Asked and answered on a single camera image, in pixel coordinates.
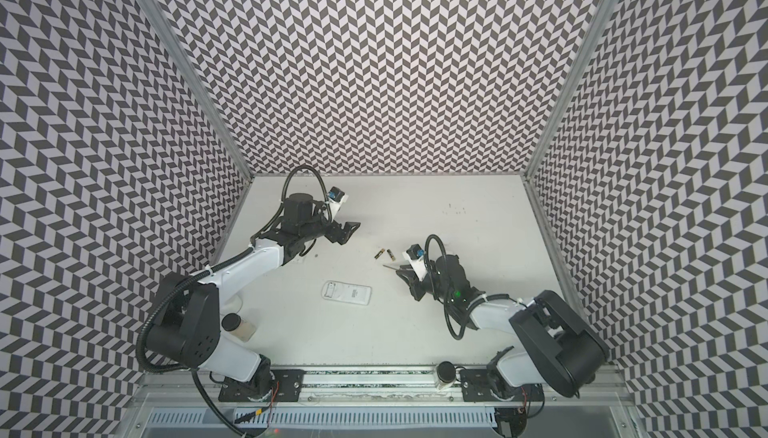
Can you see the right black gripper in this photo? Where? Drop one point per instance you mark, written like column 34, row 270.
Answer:
column 414, row 276

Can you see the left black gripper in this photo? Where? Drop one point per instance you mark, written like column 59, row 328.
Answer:
column 335, row 235

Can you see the white remote with green buttons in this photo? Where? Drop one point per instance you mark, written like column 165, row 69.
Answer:
column 346, row 293

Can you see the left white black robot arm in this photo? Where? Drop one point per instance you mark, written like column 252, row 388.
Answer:
column 183, row 328

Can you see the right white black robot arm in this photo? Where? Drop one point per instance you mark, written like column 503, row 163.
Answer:
column 553, row 345

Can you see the middle cylinder black cap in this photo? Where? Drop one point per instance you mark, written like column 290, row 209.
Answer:
column 444, row 375

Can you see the white ventilation grille strip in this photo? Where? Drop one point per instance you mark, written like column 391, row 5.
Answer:
column 362, row 418

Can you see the left wooden cylinder black cap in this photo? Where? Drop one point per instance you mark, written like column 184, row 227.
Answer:
column 238, row 327

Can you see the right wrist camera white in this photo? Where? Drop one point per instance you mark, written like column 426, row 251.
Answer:
column 415, row 255

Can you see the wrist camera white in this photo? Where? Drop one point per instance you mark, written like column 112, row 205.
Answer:
column 335, row 199
column 415, row 255

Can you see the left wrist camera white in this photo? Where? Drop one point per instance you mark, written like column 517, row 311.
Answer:
column 335, row 199

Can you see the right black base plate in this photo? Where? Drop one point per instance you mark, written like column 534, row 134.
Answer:
column 476, row 387

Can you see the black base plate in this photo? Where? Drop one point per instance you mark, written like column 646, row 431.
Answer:
column 282, row 385
column 476, row 387

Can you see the aluminium mounting rail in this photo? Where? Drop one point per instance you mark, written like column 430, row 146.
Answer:
column 339, row 386

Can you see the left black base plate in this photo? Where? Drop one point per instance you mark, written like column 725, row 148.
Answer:
column 282, row 385

